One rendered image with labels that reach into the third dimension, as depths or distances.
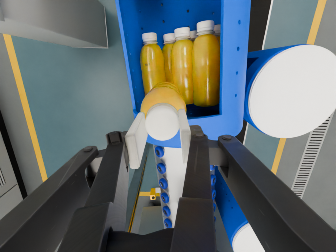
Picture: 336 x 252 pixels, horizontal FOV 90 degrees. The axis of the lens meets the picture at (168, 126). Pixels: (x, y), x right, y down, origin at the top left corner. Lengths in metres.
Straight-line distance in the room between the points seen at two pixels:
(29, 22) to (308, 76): 0.94
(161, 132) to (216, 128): 0.18
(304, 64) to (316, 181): 2.03
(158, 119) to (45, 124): 1.86
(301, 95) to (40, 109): 1.93
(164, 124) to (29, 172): 2.27
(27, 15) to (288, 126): 0.97
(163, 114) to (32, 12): 0.77
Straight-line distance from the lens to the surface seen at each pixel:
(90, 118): 1.77
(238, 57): 0.36
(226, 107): 0.35
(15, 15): 0.82
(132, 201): 1.09
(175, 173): 0.75
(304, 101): 0.66
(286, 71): 0.60
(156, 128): 0.19
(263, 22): 1.58
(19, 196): 2.48
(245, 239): 0.91
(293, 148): 2.15
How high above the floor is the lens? 1.54
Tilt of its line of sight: 70 degrees down
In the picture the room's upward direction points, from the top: 180 degrees counter-clockwise
